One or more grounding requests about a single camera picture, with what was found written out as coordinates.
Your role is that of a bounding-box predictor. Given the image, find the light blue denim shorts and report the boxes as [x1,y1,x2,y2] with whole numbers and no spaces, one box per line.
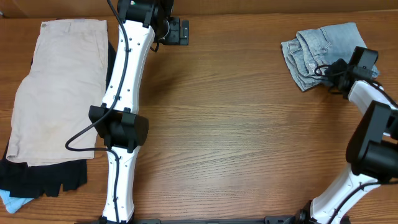
[281,22,366,91]

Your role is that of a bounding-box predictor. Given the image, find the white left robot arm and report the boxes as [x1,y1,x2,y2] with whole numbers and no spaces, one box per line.
[89,0,189,223]

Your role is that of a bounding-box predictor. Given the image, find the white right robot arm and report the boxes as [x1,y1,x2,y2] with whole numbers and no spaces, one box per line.
[295,58,397,223]

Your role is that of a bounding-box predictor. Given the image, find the beige shorts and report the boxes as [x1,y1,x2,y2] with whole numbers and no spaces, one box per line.
[6,19,108,166]

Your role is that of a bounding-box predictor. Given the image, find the brown cardboard backboard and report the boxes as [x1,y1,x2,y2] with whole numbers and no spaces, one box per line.
[1,0,397,18]

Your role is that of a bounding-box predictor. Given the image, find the black garment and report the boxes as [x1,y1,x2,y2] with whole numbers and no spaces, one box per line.
[1,42,116,198]

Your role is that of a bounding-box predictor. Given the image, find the light blue folded garment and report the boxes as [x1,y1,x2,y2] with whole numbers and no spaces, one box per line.
[1,190,34,214]

